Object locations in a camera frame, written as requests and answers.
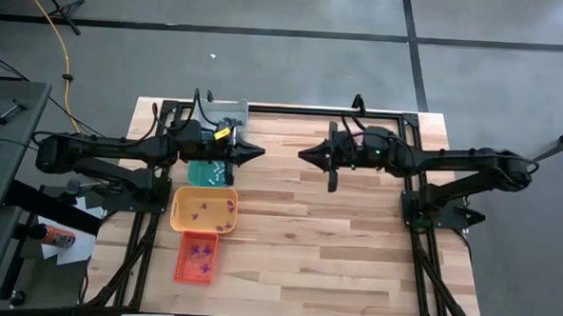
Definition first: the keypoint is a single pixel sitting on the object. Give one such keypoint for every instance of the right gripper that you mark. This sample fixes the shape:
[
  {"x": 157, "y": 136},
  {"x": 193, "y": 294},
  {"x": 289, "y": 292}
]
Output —
[{"x": 343, "y": 151}]

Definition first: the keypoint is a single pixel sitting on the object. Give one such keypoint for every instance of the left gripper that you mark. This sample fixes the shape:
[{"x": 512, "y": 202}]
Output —
[{"x": 215, "y": 150}]

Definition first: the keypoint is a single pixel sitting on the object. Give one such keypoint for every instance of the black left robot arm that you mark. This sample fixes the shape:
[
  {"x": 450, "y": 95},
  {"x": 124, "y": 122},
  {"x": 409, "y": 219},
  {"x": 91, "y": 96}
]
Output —
[{"x": 110, "y": 148}]

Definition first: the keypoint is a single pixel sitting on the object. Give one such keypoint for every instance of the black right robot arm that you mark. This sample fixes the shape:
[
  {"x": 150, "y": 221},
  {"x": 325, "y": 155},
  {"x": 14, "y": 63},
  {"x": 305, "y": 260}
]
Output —
[{"x": 452, "y": 161}]

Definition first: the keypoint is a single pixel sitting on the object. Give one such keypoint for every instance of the translucent white decoration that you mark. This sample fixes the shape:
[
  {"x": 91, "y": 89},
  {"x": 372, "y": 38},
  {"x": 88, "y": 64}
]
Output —
[{"x": 196, "y": 264}]

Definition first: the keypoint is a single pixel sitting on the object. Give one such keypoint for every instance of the yellow label tag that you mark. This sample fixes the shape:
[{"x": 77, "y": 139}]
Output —
[{"x": 221, "y": 134}]

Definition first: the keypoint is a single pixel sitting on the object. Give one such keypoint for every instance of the white plastic bin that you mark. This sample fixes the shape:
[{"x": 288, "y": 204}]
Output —
[{"x": 233, "y": 109}]

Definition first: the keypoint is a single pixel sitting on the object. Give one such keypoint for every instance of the teal plastic bin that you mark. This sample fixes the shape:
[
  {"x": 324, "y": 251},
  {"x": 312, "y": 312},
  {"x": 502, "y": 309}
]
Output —
[{"x": 200, "y": 173}]

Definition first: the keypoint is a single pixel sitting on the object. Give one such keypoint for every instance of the yellow plastic bin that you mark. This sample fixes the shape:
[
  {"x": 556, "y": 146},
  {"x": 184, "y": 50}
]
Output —
[{"x": 211, "y": 195}]

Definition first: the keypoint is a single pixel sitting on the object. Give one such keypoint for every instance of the orange plastic basket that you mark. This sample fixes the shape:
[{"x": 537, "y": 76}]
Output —
[{"x": 181, "y": 270}]

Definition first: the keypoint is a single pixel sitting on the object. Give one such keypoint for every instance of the white paper sheets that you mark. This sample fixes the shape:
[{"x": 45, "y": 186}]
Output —
[{"x": 80, "y": 249}]

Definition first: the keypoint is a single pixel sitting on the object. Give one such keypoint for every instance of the black desk crossbar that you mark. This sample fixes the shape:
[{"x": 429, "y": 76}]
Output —
[{"x": 55, "y": 210}]

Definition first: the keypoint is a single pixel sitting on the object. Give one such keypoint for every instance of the orange spray bottle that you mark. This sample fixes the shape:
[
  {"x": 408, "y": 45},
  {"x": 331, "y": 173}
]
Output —
[{"x": 59, "y": 237}]

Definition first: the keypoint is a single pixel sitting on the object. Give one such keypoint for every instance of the black tripod stand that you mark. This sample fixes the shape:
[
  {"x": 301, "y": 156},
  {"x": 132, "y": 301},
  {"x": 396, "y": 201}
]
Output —
[{"x": 59, "y": 8}]

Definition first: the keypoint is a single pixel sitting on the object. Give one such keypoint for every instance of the small black round knob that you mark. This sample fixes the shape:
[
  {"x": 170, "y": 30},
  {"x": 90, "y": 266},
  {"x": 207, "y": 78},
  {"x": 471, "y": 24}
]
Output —
[{"x": 17, "y": 299}]

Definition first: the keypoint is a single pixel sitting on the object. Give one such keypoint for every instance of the black frame bracket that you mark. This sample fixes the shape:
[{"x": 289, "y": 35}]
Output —
[
  {"x": 210, "y": 97},
  {"x": 358, "y": 104}
]

